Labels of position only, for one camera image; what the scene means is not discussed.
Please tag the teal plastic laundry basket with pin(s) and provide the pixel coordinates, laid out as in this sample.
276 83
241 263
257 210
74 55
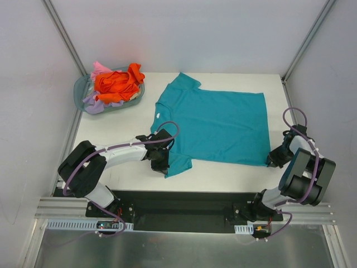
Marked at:
84 86

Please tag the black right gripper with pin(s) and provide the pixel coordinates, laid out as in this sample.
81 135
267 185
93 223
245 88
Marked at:
276 156

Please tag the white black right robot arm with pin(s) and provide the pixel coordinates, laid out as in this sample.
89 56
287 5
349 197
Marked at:
304 181

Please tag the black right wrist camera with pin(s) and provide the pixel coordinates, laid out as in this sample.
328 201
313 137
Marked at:
295 130

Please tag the aluminium frame post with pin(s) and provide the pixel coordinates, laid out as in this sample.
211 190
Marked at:
317 24
56 20

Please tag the aluminium front rail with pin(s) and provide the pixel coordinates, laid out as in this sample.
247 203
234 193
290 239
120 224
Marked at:
61 208

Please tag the aluminium left frame post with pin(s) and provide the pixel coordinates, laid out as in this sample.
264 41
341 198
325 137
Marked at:
56 20

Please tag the white slotted left cable duct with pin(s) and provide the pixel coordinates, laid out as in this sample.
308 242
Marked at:
84 225

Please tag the teal t shirt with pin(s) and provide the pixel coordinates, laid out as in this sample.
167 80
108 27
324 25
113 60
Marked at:
208 125

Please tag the aluminium right frame post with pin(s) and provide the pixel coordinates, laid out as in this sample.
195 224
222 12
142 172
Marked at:
317 24

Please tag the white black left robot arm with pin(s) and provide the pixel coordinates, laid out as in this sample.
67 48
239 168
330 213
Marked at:
83 168

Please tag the white slotted cable duct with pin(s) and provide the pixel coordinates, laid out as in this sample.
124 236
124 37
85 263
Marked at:
84 225
244 229

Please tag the orange t shirt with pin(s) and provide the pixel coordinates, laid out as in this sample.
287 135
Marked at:
119 85

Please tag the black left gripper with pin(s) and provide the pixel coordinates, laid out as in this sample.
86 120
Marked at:
160 163

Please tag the pink t shirt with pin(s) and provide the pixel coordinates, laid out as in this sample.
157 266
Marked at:
98 69

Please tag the lavender t shirt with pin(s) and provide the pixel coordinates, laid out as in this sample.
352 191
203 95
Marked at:
93 106

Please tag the white slotted right cable duct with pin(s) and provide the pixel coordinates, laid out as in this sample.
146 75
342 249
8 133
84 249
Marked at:
244 229

